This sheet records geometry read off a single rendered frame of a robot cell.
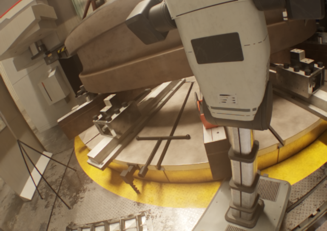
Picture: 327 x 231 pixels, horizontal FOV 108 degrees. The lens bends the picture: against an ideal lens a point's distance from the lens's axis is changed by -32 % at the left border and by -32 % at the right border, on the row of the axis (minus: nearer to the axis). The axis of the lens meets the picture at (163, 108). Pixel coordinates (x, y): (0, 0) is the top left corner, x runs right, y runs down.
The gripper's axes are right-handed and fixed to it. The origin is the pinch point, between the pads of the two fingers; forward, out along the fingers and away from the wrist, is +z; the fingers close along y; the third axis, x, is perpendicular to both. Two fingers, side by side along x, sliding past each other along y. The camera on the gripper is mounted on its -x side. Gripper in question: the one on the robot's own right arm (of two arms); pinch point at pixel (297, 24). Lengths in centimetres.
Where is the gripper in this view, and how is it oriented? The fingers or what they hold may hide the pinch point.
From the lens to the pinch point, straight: 108.4
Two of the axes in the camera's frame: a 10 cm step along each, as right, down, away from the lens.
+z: 5.9, 4.5, 6.7
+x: -3.5, 8.9, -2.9
